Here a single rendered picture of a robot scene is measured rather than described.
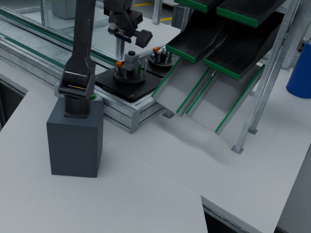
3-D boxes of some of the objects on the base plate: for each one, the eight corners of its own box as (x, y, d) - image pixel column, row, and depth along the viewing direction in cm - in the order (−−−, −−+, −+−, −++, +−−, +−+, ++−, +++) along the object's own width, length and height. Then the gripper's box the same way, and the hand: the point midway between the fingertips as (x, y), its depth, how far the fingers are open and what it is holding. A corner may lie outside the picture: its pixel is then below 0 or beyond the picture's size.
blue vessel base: (311, 102, 154) (335, 54, 139) (282, 91, 160) (302, 45, 145) (316, 92, 165) (339, 47, 150) (289, 82, 171) (308, 38, 156)
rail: (130, 134, 111) (133, 111, 105) (-2, 58, 148) (-6, 38, 142) (139, 128, 115) (142, 105, 109) (8, 56, 152) (5, 35, 146)
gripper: (99, 20, 109) (116, 44, 122) (137, 34, 101) (151, 58, 115) (108, 8, 110) (124, 32, 123) (146, 21, 102) (158, 45, 115)
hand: (133, 39), depth 116 cm, fingers open, 6 cm apart
